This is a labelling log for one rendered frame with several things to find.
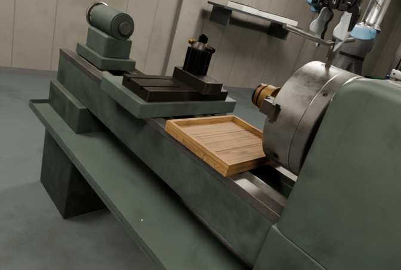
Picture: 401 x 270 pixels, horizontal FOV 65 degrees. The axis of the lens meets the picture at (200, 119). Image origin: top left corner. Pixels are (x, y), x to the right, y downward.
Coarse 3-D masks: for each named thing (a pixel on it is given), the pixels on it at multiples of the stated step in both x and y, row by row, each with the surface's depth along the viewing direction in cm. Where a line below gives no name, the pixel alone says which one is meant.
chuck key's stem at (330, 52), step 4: (332, 36) 79; (332, 40) 79; (332, 48) 80; (328, 52) 81; (332, 52) 80; (336, 52) 80; (328, 56) 81; (332, 56) 80; (328, 60) 81; (328, 64) 82; (328, 68) 82
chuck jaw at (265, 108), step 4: (268, 96) 92; (272, 96) 94; (264, 100) 85; (268, 100) 85; (272, 100) 87; (264, 104) 85; (268, 104) 84; (272, 104) 83; (260, 108) 86; (264, 108) 85; (268, 108) 84; (272, 108) 81; (276, 108) 81; (280, 108) 80; (260, 112) 86; (264, 112) 85; (268, 112) 84; (272, 112) 81; (276, 112) 81; (268, 116) 82; (272, 116) 81; (276, 116) 81; (272, 120) 81
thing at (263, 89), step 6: (264, 84) 100; (258, 90) 98; (264, 90) 96; (270, 90) 96; (276, 90) 95; (252, 96) 99; (258, 96) 98; (264, 96) 96; (252, 102) 101; (258, 102) 97
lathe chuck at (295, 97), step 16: (320, 64) 84; (288, 80) 80; (304, 80) 79; (320, 80) 77; (288, 96) 79; (304, 96) 76; (288, 112) 78; (304, 112) 75; (272, 128) 81; (288, 128) 78; (272, 144) 83; (288, 144) 78; (288, 160) 81
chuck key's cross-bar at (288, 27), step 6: (288, 24) 63; (288, 30) 64; (294, 30) 65; (300, 30) 67; (306, 36) 69; (312, 36) 70; (318, 42) 74; (324, 42) 75; (330, 42) 77; (348, 42) 84
